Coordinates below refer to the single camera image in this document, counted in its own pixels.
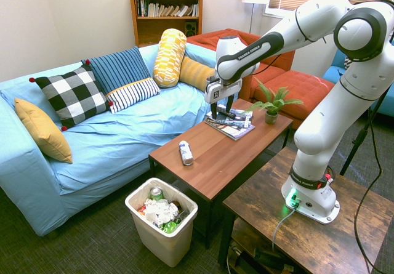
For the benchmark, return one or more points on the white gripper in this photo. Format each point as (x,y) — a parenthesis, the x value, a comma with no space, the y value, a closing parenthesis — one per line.
(219,90)

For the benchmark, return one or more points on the white blue drink can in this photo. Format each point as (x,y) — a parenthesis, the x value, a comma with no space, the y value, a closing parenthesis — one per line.
(185,153)

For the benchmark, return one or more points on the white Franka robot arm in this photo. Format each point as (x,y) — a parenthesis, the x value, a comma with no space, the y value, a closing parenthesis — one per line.
(317,80)

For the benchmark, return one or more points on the green can in trash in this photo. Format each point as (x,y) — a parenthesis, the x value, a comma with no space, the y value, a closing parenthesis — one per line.
(156,193)

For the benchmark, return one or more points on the white plastic trash bin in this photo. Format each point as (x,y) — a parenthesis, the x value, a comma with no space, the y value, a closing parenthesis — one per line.
(166,234)

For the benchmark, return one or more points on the black remote control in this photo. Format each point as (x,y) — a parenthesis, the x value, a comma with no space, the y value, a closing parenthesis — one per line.
(225,111)

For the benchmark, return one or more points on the stack of magazines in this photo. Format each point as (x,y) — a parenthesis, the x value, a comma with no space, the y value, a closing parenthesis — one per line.
(234,123)

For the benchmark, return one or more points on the brown wooden coffee table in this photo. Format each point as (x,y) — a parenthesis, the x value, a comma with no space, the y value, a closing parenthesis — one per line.
(221,151)

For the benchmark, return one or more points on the yellow striped pillow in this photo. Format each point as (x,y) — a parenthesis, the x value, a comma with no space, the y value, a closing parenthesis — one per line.
(195,72)

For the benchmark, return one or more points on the small potted fern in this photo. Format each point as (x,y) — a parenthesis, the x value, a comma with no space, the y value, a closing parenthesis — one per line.
(272,104)

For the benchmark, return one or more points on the orange red armchair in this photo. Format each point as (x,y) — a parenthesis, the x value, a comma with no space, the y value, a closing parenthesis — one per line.
(286,83)

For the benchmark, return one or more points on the yellow white patterned bolster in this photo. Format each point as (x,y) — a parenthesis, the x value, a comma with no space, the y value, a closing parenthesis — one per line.
(169,58)

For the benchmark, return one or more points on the small black speaker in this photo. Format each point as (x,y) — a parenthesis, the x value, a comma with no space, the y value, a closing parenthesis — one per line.
(191,28)

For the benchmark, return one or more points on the blue striped pillow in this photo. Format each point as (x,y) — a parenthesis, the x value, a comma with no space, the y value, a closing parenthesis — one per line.
(124,77)

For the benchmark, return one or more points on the wooden bookshelf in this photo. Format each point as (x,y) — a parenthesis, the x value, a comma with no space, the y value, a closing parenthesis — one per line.
(166,12)

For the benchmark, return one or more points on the row of books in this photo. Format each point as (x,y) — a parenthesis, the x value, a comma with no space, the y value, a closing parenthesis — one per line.
(167,9)

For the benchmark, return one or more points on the crumpled white paper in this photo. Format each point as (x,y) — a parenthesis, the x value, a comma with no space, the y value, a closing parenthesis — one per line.
(160,211)

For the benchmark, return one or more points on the light blue sofa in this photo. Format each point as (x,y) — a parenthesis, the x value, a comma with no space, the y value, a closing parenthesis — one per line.
(101,132)

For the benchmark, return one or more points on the green crumpled wrapper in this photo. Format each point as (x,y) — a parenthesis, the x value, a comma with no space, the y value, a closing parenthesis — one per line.
(170,225)

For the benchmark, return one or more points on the rustic dark wooden table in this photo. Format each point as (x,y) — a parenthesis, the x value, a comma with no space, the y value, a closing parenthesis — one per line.
(307,224)

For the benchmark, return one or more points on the teal blue chair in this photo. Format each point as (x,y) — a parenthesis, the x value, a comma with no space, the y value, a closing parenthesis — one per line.
(361,70)

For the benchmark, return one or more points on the black white checked pillow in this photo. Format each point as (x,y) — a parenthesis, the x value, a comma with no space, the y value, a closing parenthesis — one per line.
(72,97)

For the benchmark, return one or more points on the black power strip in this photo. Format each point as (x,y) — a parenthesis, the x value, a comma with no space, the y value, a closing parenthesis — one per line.
(271,257)

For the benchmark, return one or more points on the mustard yellow square pillow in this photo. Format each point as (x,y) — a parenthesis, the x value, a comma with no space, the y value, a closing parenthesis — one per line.
(43,130)

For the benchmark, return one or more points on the black camera tripod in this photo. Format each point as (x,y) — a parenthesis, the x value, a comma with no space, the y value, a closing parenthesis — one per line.
(361,132)

